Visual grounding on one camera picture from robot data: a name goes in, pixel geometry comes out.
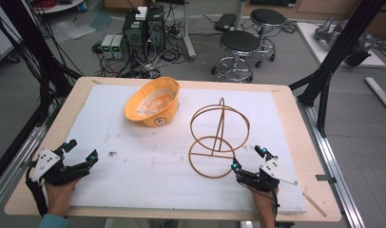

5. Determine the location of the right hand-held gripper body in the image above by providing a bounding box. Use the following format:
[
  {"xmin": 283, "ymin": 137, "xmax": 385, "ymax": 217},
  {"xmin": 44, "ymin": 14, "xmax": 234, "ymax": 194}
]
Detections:
[{"xmin": 236, "ymin": 156, "xmax": 299, "ymax": 193}]

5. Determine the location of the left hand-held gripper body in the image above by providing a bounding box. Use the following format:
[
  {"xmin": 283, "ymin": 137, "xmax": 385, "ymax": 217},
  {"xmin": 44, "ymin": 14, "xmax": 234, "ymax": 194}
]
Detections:
[{"xmin": 26, "ymin": 147, "xmax": 91, "ymax": 187}]

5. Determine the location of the person's left hand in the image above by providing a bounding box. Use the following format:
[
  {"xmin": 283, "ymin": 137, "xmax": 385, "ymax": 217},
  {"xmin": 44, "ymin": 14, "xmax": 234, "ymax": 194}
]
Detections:
[{"xmin": 44, "ymin": 178, "xmax": 83, "ymax": 219}]

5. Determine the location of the person's right hand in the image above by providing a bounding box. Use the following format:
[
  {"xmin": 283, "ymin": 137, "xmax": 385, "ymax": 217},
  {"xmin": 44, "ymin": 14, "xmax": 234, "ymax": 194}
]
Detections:
[{"xmin": 251, "ymin": 185, "xmax": 280, "ymax": 219}]

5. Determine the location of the tan tape strip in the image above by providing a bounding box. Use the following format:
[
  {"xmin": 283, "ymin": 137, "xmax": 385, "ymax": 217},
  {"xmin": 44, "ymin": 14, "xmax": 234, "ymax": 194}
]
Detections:
[{"xmin": 301, "ymin": 191, "xmax": 328, "ymax": 219}]

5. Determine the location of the white foam board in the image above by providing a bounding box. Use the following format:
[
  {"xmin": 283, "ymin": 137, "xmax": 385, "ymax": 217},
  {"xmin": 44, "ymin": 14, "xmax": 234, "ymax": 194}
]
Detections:
[{"xmin": 66, "ymin": 84, "xmax": 308, "ymax": 215}]

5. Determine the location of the orange bucket hat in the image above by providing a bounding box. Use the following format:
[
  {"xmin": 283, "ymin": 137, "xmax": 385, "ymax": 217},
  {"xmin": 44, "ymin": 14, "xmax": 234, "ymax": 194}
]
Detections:
[{"xmin": 124, "ymin": 76, "xmax": 182, "ymax": 128}]

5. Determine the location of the grey bench power supply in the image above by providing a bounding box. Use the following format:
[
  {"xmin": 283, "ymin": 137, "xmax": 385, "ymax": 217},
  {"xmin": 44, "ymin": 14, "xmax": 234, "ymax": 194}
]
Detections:
[
  {"xmin": 100, "ymin": 33, "xmax": 115, "ymax": 60},
  {"xmin": 111, "ymin": 34, "xmax": 127, "ymax": 61}
]

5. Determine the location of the black round stool chrome base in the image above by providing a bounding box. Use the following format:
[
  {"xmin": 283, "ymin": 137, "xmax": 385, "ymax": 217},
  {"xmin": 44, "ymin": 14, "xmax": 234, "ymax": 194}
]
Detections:
[
  {"xmin": 249, "ymin": 8, "xmax": 287, "ymax": 69},
  {"xmin": 210, "ymin": 29, "xmax": 262, "ymax": 84}
]

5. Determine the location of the clear plastic sheet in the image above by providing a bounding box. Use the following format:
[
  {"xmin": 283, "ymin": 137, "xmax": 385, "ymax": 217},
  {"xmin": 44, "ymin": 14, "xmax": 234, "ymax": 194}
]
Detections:
[{"xmin": 50, "ymin": 11, "xmax": 115, "ymax": 43}]

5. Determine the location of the white platform board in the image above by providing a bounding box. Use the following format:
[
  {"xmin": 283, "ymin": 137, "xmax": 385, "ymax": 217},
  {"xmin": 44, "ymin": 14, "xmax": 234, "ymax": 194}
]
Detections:
[{"xmin": 296, "ymin": 21, "xmax": 386, "ymax": 68}]

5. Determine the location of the white cabinet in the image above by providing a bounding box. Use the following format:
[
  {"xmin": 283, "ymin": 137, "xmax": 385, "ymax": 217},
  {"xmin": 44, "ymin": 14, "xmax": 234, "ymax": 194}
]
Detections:
[{"xmin": 0, "ymin": 9, "xmax": 22, "ymax": 64}]

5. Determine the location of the black computer tower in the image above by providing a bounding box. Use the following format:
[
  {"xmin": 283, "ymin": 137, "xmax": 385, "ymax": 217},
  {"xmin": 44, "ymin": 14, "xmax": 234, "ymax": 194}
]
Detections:
[
  {"xmin": 122, "ymin": 10, "xmax": 148, "ymax": 62},
  {"xmin": 145, "ymin": 5, "xmax": 167, "ymax": 53}
]

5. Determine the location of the white tube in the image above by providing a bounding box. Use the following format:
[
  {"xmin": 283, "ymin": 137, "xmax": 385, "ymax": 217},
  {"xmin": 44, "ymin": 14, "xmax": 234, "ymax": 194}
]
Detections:
[{"xmin": 364, "ymin": 76, "xmax": 386, "ymax": 117}]

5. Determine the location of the black flat case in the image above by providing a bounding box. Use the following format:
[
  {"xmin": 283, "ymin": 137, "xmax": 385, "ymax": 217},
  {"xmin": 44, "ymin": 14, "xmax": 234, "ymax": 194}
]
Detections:
[{"xmin": 213, "ymin": 12, "xmax": 238, "ymax": 32}]

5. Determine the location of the round white table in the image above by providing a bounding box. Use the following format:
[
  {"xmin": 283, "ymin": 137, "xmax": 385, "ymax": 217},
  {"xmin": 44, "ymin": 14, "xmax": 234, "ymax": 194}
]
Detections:
[{"xmin": 29, "ymin": 0, "xmax": 87, "ymax": 15}]

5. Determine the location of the grey metal table leg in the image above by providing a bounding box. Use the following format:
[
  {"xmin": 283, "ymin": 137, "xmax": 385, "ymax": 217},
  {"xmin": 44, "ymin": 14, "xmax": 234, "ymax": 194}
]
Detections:
[{"xmin": 181, "ymin": 0, "xmax": 198, "ymax": 62}]

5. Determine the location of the white box on computer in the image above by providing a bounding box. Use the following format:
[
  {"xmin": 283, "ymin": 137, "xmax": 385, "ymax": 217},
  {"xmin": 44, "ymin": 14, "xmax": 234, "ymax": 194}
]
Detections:
[{"xmin": 134, "ymin": 6, "xmax": 148, "ymax": 22}]

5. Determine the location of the brown wire hat stand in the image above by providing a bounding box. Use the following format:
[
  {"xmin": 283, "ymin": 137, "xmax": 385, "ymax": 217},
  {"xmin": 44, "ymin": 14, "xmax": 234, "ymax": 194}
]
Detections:
[{"xmin": 188, "ymin": 97, "xmax": 251, "ymax": 180}]

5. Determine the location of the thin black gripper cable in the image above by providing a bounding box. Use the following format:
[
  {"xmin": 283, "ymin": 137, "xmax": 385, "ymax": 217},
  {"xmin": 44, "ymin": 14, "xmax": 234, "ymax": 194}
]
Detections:
[{"xmin": 244, "ymin": 183, "xmax": 280, "ymax": 228}]

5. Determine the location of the aluminium rail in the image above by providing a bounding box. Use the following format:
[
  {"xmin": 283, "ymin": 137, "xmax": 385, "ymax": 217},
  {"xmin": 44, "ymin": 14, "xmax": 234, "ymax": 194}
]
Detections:
[
  {"xmin": 0, "ymin": 122, "xmax": 52, "ymax": 212},
  {"xmin": 296, "ymin": 98, "xmax": 367, "ymax": 228}
]

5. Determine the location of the grey metal bracket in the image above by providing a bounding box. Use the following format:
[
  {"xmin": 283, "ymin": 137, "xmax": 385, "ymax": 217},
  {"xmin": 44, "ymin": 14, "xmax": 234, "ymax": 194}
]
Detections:
[{"xmin": 315, "ymin": 174, "xmax": 338, "ymax": 185}]

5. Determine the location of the black metal frame with cables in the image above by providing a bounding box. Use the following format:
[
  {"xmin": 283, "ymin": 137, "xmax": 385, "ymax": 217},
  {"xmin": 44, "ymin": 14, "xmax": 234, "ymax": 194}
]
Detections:
[{"xmin": 0, "ymin": 0, "xmax": 85, "ymax": 127}]

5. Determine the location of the tangle of floor cables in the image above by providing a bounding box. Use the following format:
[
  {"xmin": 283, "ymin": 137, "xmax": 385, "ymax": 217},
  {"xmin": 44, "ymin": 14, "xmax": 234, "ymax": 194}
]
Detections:
[{"xmin": 91, "ymin": 18, "xmax": 189, "ymax": 80}]

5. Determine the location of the black metal frame strut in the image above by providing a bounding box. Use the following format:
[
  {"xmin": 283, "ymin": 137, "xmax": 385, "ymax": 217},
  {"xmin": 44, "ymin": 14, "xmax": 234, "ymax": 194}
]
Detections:
[{"xmin": 288, "ymin": 0, "xmax": 386, "ymax": 139}]

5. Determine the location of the grey metal post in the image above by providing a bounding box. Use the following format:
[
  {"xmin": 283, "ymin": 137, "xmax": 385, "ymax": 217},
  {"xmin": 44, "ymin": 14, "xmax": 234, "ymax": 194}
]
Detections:
[{"xmin": 233, "ymin": 0, "xmax": 247, "ymax": 32}]

